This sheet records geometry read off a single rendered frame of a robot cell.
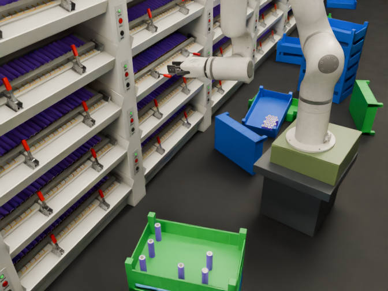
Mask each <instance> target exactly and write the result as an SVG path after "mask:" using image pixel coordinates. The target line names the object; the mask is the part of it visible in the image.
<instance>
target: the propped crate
mask: <svg viewBox="0 0 388 291"><path fill-rule="evenodd" d="M292 100H293V93H292V92H289V94H283V93H280V92H274V91H269V90H266V89H263V86H260V87H259V92H258V94H257V96H256V98H255V100H254V101H253V103H252V105H251V107H250V109H249V111H248V112H247V114H246V116H245V118H243V119H242V125H244V126H245V127H247V128H248V129H250V130H251V131H253V132H255V133H258V134H261V135H266V136H269V137H273V138H276V136H277V134H278V132H279V130H280V128H281V125H282V123H283V121H284V119H285V117H286V115H287V113H288V110H289V108H290V106H291V104H292ZM268 115H271V116H272V115H273V116H277V117H278V126H277V127H276V126H273V128H272V130H268V129H263V128H262V125H263V121H265V120H266V116H268Z"/></svg>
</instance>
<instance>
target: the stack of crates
mask: <svg viewBox="0 0 388 291"><path fill-rule="evenodd" d="M328 21H329V24H330V26H331V29H332V31H333V33H334V35H335V38H336V39H337V40H338V42H339V44H340V45H341V47H342V49H343V52H344V57H345V63H344V69H343V72H342V75H341V77H340V78H339V80H338V81H337V83H336V85H335V87H334V93H333V101H332V102H334V103H337V104H340V103H341V102H342V101H343V100H344V99H345V98H347V97H348V96H349V95H350V94H351V93H352V91H353V86H354V83H355V78H356V73H357V69H358V65H359V61H360V57H361V52H362V49H363V44H364V39H365V35H366V31H367V27H368V22H367V21H365V22H364V25H361V24H356V23H351V22H347V21H342V20H337V19H333V18H328ZM305 71H306V60H305V57H304V54H303V56H302V61H301V69H300V75H299V83H298V87H297V90H298V91H300V84H301V82H302V80H303V79H304V76H305Z"/></svg>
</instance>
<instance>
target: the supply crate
mask: <svg viewBox="0 0 388 291"><path fill-rule="evenodd" d="M156 223H160V225H161V235H162V240H161V241H159V242H158V241H156V238H155V224H156ZM246 237H247V229H243V228H240V232H239V233H233V232H227V231H224V230H218V229H212V228H207V227H201V226H195V225H189V224H185V223H179V222H173V221H167V220H162V219H156V215H155V213H154V212H149V214H148V223H147V225H146V227H145V229H144V231H143V234H142V235H141V237H140V240H139V242H138V244H137V246H136V248H135V250H134V252H133V254H132V257H131V258H127V259H126V261H125V268H126V275H127V280H128V282H133V283H138V284H141V285H146V286H151V287H155V288H160V289H164V290H170V291H237V287H238V282H239V278H240V272H241V266H242V263H243V257H244V252H245V244H246ZM149 239H153V240H154V247H155V257H154V258H150V257H149V253H148V242H147V241H148V240H149ZM208 251H211V252H212V253H213V259H212V270H211V271H208V285H206V284H203V283H202V269H203V268H206V253H207V252H208ZM140 255H144V256H145V260H146V265H147V272H145V271H140V263H139V256H140ZM179 263H183V264H184V270H185V280H184V279H178V266H177V265H178V264H179Z"/></svg>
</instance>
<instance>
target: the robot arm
mask: <svg viewBox="0 0 388 291"><path fill-rule="evenodd" d="M289 2H290V5H291V8H292V11H293V14H294V18H295V21H296V25H297V30H298V33H299V39H300V45H301V49H302V52H303V54H304V57H305V60H306V71H305V76H304V79H303V80H302V82H301V84H300V92H299V103H298V109H297V119H296V126H295V127H294V128H291V129H289V130H288V131H287V133H286V142H287V143H288V144H289V145H290V146H291V147H293V148H295V149H296V150H299V151H302V152H309V153H320V152H325V151H328V150H330V149H332V148H333V147H334V145H335V137H334V135H333V134H332V133H331V132H330V131H328V126H329V119H330V112H331V105H332V101H333V93H334V87H335V85H336V83H337V81H338V80H339V79H340V77H341V75H342V72H343V69H344V63H345V57H344V52H343V49H342V47H341V45H340V44H339V42H338V40H337V39H336V38H335V35H334V33H333V31H332V29H331V26H330V24H329V21H328V18H327V14H326V10H325V7H324V3H323V0H289ZM247 7H248V0H221V31H222V33H223V34H224V35H225V36H227V37H229V38H231V40H232V55H231V56H229V57H210V58H204V57H190V58H188V59H187V60H186V61H182V62H181V61H172V65H167V71H168V73H176V74H177V76H179V75H182V77H207V78H208V79H210V80H228V81H250V80H251V78H252V76H253V61H252V35H251V32H250V30H249V29H248V28H247ZM180 69H181V71H180Z"/></svg>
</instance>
